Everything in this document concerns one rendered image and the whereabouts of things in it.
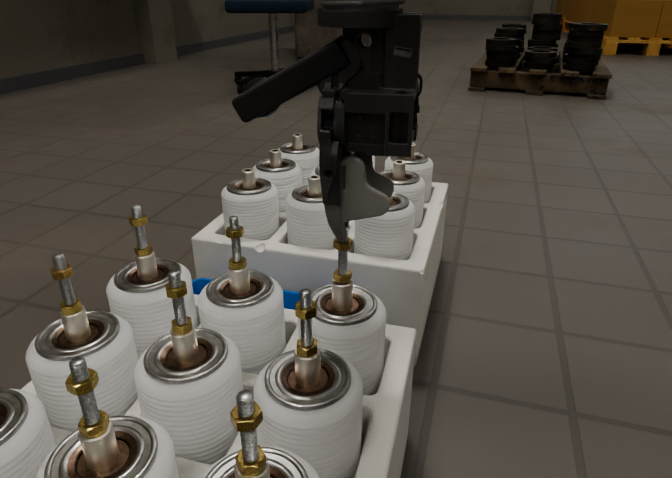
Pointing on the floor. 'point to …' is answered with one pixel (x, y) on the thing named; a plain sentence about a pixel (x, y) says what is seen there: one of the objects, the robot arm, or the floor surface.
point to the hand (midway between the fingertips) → (335, 226)
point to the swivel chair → (269, 21)
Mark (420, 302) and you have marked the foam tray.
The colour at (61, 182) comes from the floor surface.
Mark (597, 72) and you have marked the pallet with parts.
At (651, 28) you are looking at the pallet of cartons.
